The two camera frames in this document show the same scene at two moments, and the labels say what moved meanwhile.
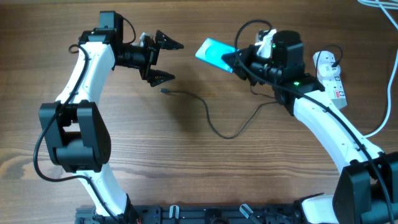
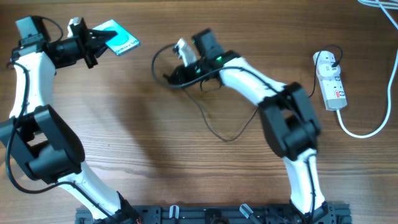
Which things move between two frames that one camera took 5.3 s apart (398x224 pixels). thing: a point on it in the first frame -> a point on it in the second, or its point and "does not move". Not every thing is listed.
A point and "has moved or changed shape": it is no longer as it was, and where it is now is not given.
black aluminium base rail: (196, 214) does not move
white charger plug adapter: (328, 70) does not move
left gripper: (153, 53) -> (83, 40)
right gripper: (237, 70) -> (183, 70)
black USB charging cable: (254, 93) has moved or changed shape
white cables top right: (383, 5) does not move
